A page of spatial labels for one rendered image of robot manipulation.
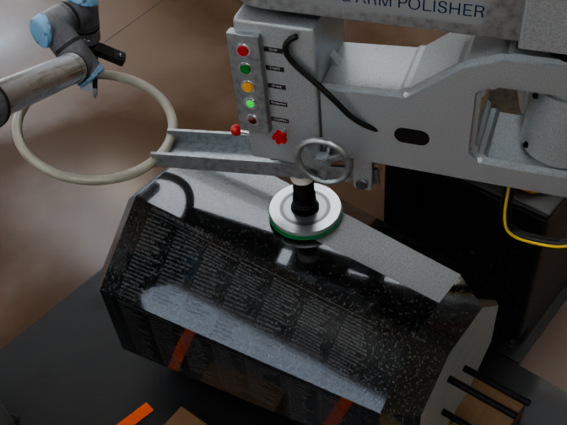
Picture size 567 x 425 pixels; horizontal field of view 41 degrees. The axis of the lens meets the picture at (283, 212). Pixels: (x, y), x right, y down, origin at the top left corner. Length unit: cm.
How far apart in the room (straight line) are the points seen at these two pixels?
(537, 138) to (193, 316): 111
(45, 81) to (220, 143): 54
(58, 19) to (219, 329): 100
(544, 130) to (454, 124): 19
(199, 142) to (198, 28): 244
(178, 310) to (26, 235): 144
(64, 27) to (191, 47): 229
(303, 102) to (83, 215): 196
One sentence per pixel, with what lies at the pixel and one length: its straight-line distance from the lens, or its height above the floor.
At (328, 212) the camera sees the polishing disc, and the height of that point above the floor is 84.
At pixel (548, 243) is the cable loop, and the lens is 212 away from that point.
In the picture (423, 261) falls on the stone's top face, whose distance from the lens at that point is 215.
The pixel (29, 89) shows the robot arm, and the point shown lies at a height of 136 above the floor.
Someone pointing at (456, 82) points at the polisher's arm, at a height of 143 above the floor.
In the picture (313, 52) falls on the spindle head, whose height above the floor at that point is 146.
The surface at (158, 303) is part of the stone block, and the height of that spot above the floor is 61.
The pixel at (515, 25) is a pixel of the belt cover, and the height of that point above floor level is 159.
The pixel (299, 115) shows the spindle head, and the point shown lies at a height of 127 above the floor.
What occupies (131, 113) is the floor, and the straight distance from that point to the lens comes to 413.
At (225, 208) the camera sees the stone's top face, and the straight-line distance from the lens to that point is 233.
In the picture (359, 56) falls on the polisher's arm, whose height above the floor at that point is 137.
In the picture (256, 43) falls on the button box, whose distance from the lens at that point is 177.
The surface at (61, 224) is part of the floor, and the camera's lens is 362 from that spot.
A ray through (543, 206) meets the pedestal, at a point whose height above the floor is 74.
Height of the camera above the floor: 243
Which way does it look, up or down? 45 degrees down
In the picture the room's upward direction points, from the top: 6 degrees counter-clockwise
